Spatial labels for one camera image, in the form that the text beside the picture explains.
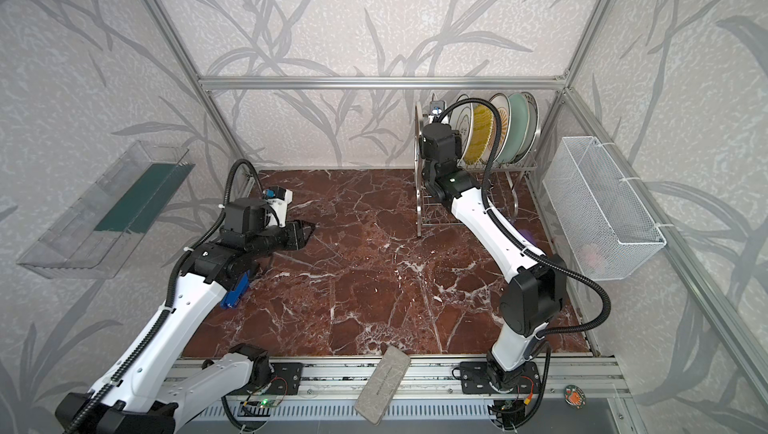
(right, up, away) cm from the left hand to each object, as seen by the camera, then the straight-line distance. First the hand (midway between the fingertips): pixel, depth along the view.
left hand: (313, 218), depth 74 cm
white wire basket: (+65, -1, -12) cm, 66 cm away
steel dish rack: (+32, -1, +34) cm, 46 cm away
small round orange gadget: (+64, -43, -3) cm, 77 cm away
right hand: (+34, +26, +3) cm, 43 cm away
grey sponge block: (+18, -40, -4) cm, 43 cm away
